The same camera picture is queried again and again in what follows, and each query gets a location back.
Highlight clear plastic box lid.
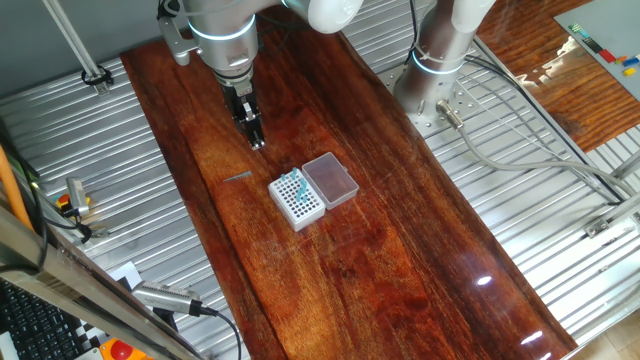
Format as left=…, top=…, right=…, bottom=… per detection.
left=301, top=151, right=361, bottom=211

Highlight black white marker sheet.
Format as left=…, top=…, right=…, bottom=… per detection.
left=72, top=260, right=144, bottom=360

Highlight aluminium frame bar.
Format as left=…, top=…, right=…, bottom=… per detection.
left=602, top=192, right=640, bottom=224

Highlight black cable tie ring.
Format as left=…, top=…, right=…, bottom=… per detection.
left=81, top=64, right=115, bottom=87

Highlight wrist camera with grey bracket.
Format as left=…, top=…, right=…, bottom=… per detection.
left=157, top=0, right=204, bottom=67

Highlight black camera cable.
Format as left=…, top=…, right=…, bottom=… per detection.
left=199, top=305, right=244, bottom=360

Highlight grey flat board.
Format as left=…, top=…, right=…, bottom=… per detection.
left=553, top=0, right=640, bottom=101

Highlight shiny metal frame bar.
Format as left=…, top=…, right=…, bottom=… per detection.
left=0, top=207, right=204, bottom=360

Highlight glossy brown wooden board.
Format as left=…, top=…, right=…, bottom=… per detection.
left=119, top=0, right=579, bottom=360

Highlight silver finned depth camera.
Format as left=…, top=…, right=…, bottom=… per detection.
left=130, top=279, right=205, bottom=317

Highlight white pipette tip rack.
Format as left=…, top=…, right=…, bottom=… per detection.
left=267, top=167, right=327, bottom=233

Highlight black keyboard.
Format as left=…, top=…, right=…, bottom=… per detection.
left=0, top=279, right=84, bottom=360

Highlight orange emergency stop box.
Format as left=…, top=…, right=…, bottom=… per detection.
left=98, top=337, right=154, bottom=360

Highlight silver corner bracket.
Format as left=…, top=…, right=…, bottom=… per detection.
left=583, top=217, right=612, bottom=239

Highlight orange tube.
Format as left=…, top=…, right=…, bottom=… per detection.
left=0, top=144, right=34, bottom=231

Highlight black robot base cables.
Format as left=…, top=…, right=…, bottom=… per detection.
left=463, top=53, right=622, bottom=206

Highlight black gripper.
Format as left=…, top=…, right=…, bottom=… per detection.
left=223, top=82, right=266, bottom=151

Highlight aluminium camera pole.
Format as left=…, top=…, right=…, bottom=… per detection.
left=42, top=0, right=111, bottom=97

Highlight grey cable with metal connector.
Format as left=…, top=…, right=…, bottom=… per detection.
left=435, top=98, right=640, bottom=199

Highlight silver robot mounting plate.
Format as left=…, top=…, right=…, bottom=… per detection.
left=378, top=47, right=496, bottom=139

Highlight brown wooden side table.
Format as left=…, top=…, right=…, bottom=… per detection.
left=474, top=0, right=640, bottom=154

